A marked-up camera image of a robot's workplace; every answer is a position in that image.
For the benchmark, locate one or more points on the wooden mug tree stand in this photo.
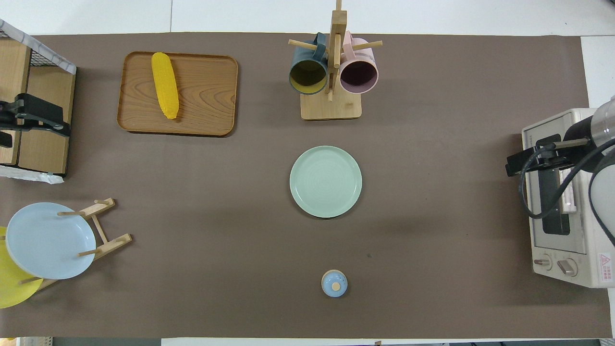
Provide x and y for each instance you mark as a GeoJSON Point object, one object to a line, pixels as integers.
{"type": "Point", "coordinates": [331, 108]}

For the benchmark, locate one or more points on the red warning sticker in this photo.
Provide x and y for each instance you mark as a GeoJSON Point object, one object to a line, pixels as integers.
{"type": "Point", "coordinates": [605, 266]}

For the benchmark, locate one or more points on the blue jar with wooden lid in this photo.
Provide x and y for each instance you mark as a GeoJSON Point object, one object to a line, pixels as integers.
{"type": "Point", "coordinates": [334, 283]}

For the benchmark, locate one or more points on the wooden serving tray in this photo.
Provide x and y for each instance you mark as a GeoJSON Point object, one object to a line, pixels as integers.
{"type": "Point", "coordinates": [206, 96]}

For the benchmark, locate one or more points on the wooden plate rack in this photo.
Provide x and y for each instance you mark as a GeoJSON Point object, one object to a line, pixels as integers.
{"type": "Point", "coordinates": [113, 244]}

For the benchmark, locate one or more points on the yellow corn cob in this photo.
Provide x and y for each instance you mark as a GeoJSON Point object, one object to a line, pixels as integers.
{"type": "Point", "coordinates": [166, 86]}

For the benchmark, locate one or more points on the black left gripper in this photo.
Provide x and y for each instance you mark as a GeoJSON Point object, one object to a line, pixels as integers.
{"type": "Point", "coordinates": [41, 111]}

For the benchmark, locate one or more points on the white marbled sheet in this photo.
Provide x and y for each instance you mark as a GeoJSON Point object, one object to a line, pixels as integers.
{"type": "Point", "coordinates": [33, 176]}

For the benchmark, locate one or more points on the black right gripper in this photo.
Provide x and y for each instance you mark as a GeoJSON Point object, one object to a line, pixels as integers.
{"type": "Point", "coordinates": [547, 157]}

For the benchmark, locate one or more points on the light blue plate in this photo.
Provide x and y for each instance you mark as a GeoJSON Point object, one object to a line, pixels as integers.
{"type": "Point", "coordinates": [43, 240]}

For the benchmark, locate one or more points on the pink mug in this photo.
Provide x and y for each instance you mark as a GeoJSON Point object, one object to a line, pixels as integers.
{"type": "Point", "coordinates": [358, 74]}

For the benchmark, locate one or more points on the light green plate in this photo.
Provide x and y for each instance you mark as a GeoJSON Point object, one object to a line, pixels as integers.
{"type": "Point", "coordinates": [325, 181]}

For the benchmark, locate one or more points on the wooden shelf unit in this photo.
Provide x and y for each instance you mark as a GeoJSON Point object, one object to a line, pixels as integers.
{"type": "Point", "coordinates": [48, 84]}

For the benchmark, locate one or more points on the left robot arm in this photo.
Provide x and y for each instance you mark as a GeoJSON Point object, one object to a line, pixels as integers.
{"type": "Point", "coordinates": [5, 139]}

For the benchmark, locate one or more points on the cream toaster oven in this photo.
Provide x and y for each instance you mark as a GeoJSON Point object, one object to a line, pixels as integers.
{"type": "Point", "coordinates": [592, 264]}

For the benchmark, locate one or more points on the large oven knob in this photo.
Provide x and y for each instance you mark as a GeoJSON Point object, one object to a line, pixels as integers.
{"type": "Point", "coordinates": [568, 267]}

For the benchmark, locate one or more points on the yellow plate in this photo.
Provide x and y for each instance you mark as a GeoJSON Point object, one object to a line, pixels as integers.
{"type": "Point", "coordinates": [12, 288]}

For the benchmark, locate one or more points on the dark teal mug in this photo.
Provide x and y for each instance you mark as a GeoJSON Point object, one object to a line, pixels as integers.
{"type": "Point", "coordinates": [307, 72]}

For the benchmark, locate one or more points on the brown table mat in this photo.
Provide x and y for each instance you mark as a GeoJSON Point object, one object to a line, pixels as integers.
{"type": "Point", "coordinates": [413, 144]}

